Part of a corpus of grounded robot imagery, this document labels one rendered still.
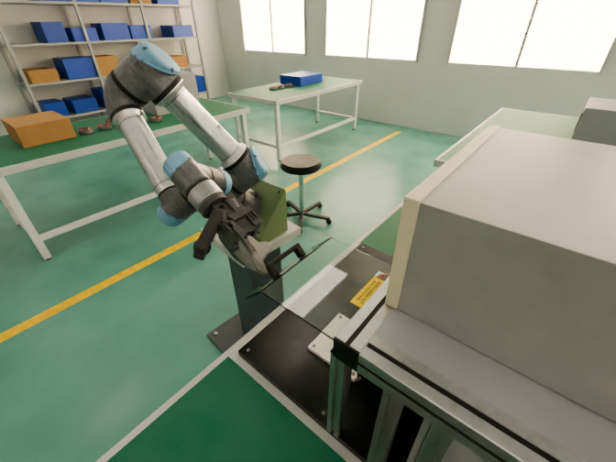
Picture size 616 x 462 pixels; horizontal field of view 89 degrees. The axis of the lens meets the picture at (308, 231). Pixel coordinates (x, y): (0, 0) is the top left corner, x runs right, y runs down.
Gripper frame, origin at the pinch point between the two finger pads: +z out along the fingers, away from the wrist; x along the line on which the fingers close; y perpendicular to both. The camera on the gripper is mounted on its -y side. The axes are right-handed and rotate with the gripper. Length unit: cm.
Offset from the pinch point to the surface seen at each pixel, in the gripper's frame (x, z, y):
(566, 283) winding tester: -43, 30, 3
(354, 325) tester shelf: -18.5, 20.0, -4.0
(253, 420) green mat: 21.8, 23.2, -14.7
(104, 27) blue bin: 260, -531, 218
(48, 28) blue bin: 261, -530, 140
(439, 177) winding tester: -37.8, 12.3, 11.9
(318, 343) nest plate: 18.8, 21.9, 9.3
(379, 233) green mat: 29, 10, 71
